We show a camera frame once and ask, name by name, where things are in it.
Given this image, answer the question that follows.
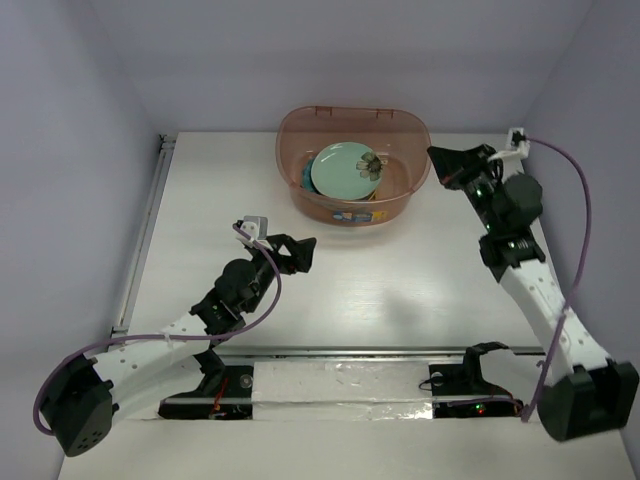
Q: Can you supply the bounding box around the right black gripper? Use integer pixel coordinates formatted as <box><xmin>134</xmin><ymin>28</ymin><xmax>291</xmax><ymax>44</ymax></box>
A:
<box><xmin>429</xmin><ymin>143</ymin><xmax>503</xmax><ymax>233</ymax></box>

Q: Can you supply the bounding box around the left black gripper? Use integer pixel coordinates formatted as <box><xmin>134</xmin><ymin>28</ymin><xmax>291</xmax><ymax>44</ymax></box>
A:
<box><xmin>242</xmin><ymin>233</ymin><xmax>312</xmax><ymax>314</ymax></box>

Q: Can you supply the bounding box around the teal scalloped plate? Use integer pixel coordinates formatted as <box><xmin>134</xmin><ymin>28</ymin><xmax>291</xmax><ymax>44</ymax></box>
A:
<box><xmin>301</xmin><ymin>158</ymin><xmax>319</xmax><ymax>194</ymax></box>

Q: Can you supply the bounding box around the light green floral plate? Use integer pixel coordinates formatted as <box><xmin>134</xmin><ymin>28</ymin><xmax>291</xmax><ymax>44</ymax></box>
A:
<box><xmin>309</xmin><ymin>142</ymin><xmax>387</xmax><ymax>201</ymax></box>

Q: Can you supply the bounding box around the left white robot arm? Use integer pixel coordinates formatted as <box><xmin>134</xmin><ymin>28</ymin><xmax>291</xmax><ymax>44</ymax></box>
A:
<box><xmin>32</xmin><ymin>222</ymin><xmax>317</xmax><ymax>457</ymax></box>

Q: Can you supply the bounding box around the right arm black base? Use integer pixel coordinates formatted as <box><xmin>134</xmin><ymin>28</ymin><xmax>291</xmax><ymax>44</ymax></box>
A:
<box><xmin>420</xmin><ymin>341</ymin><xmax>511</xmax><ymax>397</ymax></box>

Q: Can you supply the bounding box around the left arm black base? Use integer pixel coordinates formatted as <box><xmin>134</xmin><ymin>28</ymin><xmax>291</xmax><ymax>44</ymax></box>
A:
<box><xmin>158</xmin><ymin>350</ymin><xmax>254</xmax><ymax>421</ymax></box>

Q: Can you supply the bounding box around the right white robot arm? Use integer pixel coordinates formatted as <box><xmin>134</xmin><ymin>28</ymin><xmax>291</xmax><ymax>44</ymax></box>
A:
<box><xmin>427</xmin><ymin>144</ymin><xmax>639</xmax><ymax>442</ymax></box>

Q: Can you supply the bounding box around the pink translucent plastic bin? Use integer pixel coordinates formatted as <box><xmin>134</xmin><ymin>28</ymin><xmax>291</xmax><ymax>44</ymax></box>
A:
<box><xmin>275</xmin><ymin>106</ymin><xmax>431</xmax><ymax>227</ymax></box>

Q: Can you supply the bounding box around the white foam front board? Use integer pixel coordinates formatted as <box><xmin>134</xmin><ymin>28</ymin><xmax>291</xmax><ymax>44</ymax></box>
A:
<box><xmin>57</xmin><ymin>353</ymin><xmax>636</xmax><ymax>480</ymax></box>

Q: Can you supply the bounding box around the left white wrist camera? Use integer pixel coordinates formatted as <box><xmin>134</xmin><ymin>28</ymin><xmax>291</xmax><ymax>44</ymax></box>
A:
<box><xmin>233</xmin><ymin>215</ymin><xmax>271</xmax><ymax>249</ymax></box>

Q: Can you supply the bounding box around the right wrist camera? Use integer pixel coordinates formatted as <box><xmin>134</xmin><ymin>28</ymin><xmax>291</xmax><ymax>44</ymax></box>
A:
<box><xmin>488</xmin><ymin>127</ymin><xmax>530</xmax><ymax>162</ymax></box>

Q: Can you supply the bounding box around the aluminium table rail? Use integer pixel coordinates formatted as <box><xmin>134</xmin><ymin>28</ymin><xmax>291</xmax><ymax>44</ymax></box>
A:
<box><xmin>109</xmin><ymin>135</ymin><xmax>177</xmax><ymax>338</ymax></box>

